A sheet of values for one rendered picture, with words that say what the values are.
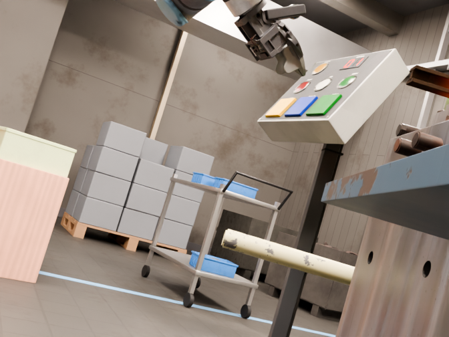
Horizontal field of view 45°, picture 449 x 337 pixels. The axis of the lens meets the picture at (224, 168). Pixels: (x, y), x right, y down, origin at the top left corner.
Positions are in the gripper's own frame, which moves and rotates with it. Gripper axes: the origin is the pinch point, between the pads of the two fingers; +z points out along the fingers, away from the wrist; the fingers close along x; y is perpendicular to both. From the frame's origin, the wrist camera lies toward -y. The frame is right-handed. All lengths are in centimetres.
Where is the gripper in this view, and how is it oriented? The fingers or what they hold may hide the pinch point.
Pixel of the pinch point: (303, 69)
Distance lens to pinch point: 137.7
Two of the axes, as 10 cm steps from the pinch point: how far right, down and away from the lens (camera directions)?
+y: -6.7, 6.8, -2.9
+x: 4.5, 0.7, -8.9
